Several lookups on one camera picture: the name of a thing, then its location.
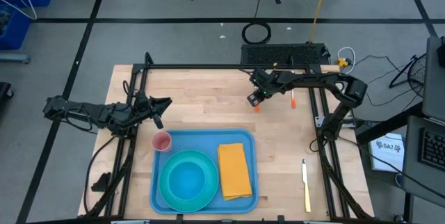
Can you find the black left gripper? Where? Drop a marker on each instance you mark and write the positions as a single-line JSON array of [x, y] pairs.
[[144, 112]]

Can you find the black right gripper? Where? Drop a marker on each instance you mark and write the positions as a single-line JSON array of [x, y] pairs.
[[273, 85]]

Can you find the pink cup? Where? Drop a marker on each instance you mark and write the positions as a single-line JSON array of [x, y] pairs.
[[161, 141]]

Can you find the orange cloth napkin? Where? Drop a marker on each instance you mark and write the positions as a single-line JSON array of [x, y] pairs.
[[234, 172]]

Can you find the teal plate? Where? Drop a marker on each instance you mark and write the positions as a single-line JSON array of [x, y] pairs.
[[167, 189]]

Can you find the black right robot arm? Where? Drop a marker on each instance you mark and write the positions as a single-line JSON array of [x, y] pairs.
[[313, 79]]

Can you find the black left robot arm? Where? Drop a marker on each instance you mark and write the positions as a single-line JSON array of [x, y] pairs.
[[87, 112]]

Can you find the blue plastic tray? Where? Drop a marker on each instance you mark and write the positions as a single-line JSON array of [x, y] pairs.
[[208, 137]]

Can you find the black perforated computer case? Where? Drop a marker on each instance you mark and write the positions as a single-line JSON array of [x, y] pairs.
[[278, 54]]

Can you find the black clamp block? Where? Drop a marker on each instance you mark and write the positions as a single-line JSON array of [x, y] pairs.
[[102, 182]]

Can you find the yellow plug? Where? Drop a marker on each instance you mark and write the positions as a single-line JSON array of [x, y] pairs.
[[342, 62]]

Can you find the black desk leg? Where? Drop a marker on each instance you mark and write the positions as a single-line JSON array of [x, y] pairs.
[[389, 125]]

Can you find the white SA7 label sheet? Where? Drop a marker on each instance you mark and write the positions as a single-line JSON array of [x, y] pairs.
[[386, 158]]

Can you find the grey laptop with black keyboard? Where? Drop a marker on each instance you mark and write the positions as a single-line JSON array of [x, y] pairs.
[[413, 154]]

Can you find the grey closed laptop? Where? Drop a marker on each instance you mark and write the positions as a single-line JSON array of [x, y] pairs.
[[434, 88]]

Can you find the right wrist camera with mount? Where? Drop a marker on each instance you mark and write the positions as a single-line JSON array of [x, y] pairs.
[[259, 76]]

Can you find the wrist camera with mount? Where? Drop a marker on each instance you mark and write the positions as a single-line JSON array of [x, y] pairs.
[[142, 98], [259, 76]]

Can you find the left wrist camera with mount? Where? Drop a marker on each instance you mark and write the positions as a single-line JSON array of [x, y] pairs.
[[142, 98]]

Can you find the black aluminium rig frame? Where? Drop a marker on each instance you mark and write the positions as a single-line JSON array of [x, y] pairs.
[[226, 66]]

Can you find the silver arm base bracket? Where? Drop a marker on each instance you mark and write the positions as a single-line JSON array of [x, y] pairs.
[[318, 121]]

